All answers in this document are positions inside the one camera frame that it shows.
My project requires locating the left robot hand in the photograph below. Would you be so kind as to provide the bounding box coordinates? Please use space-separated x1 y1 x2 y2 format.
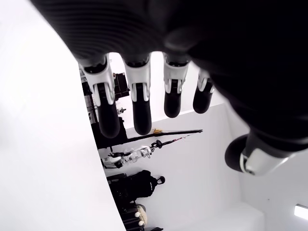
30 0 308 178

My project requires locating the black gantry beam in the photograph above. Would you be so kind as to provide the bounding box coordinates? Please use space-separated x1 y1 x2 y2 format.
127 129 203 140

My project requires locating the metal shelf rack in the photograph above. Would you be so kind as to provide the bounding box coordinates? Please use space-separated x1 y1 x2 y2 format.
79 68 101 123

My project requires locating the black cabinet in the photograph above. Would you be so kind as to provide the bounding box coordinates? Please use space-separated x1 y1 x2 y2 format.
92 115 128 150

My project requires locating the black backpack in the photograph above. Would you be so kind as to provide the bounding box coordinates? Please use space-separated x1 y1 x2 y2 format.
127 169 166 198

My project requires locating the black equipment case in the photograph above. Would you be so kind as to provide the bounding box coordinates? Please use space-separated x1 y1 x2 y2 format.
107 173 129 200

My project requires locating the black suitcase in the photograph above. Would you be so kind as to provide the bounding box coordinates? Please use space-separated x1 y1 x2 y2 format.
120 204 140 231

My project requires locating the rectangular ceiling light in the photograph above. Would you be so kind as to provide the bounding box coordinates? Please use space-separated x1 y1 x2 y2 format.
294 204 308 219

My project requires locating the red black suspension rope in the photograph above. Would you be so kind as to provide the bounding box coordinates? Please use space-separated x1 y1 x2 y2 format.
151 136 193 149

